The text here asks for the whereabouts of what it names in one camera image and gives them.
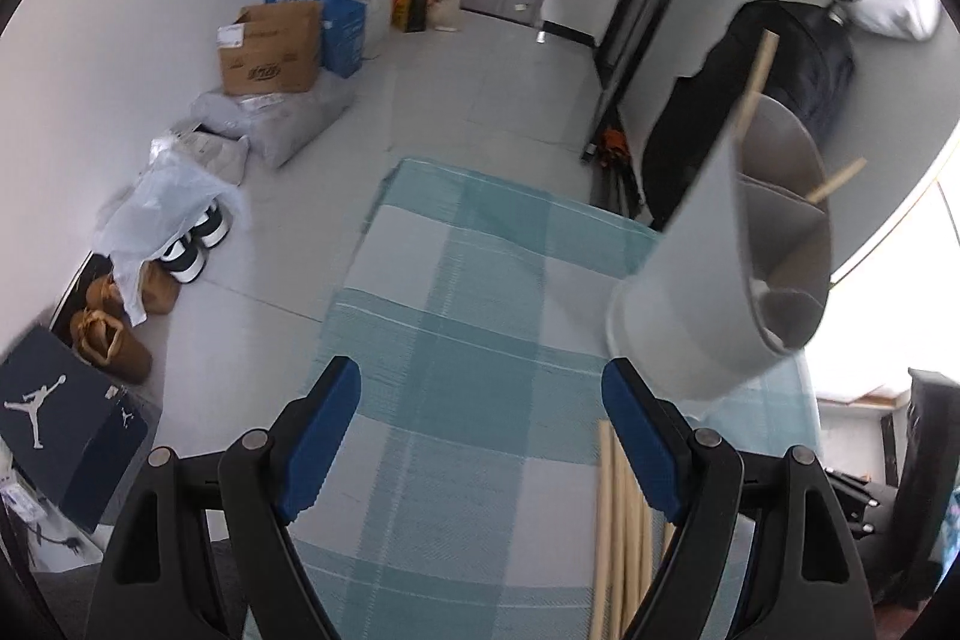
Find black tripod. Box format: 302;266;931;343
581;122;642;214

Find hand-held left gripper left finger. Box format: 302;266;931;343
86;355;362;640

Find black backpack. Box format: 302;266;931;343
643;0;857;232

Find white plastic sheet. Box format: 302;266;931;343
97;164;248;322

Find grey plastic package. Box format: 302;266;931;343
191;77;357;169

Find grey utensil holder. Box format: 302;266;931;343
606;92;835;402

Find white wrapped bundle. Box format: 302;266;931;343
150;119;250;187

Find dark blue shoe box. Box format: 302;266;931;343
0;325;162;532

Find brown boot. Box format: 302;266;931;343
86;261;181;319
70;308;153;384

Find black chair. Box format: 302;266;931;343
825;366;960;611

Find blue cardboard box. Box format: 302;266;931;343
264;0;368;79

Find black and white sneaker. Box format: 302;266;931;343
191;201;230;251
157;235;207;285

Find brown cardboard box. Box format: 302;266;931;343
217;1;325;97

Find teal checked tablecloth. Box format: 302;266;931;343
240;157;822;640

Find wooden chopstick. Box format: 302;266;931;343
589;419;614;640
806;157;869;206
731;29;781;142

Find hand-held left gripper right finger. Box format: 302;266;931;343
601;358;878;640

